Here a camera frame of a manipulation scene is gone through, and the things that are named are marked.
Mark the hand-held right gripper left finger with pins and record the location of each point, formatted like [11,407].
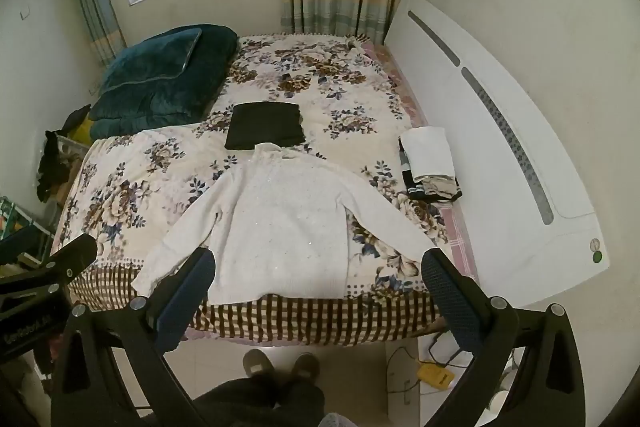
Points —
[186,297]

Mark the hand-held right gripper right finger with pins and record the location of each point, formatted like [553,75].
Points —
[450,297]

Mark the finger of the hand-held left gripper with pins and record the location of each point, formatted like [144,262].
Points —
[75,253]

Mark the white knit sweater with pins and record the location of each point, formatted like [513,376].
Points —
[280,227]

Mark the black hanging clothes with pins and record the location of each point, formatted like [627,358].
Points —
[50,162]

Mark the dark striped folded clothes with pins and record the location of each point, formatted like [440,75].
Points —
[430,191]

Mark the yellow device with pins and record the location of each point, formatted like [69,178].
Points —
[436,374]

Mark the grey shoe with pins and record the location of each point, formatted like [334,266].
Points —
[306,364]
[256,362]

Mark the yellow cloth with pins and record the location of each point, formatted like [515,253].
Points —
[84,129]

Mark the white folded cloth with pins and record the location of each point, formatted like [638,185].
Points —
[429,152]

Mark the black folded cloth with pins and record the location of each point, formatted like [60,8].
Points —
[264,125]

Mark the white headboard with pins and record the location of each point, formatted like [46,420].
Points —
[480,107]

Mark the dark green quilt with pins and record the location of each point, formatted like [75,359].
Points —
[160,77]

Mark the floral bed sheet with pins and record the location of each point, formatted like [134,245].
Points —
[330,77]

